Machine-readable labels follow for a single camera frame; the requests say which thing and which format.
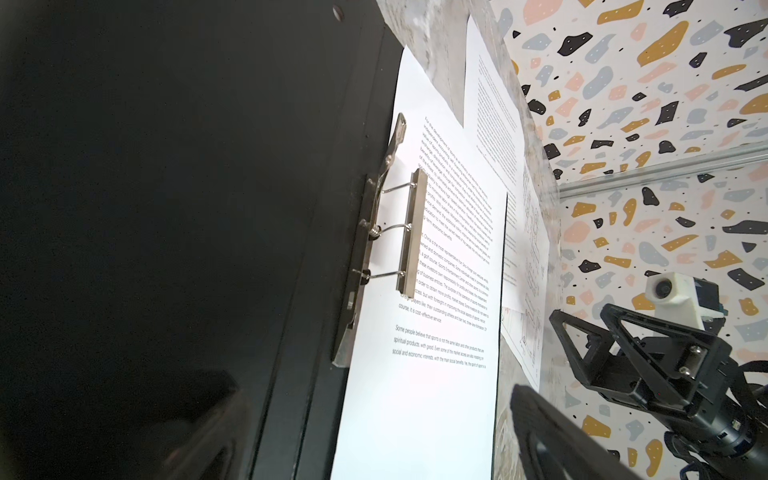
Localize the aluminium corner post right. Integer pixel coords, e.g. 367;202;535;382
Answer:
559;142;767;200

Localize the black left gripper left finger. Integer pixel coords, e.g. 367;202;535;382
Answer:
137;385;250;479

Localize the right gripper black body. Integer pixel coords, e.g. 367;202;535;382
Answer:
605;336;767;474

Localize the technical drawing sheet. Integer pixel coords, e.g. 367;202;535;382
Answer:
501;169;549;390

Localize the orange black file folder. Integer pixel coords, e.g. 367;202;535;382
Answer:
1;1;402;479

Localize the metal folder clip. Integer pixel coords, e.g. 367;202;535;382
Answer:
331;113;429;369

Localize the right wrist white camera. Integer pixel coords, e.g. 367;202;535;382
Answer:
645;272;728;335

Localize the text page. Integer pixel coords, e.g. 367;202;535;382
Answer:
331;51;506;479
463;18;525;193

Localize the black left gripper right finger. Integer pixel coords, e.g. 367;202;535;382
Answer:
510;385;637;480

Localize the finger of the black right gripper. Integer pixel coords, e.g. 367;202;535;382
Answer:
600;304;717;384
550;310;636;390

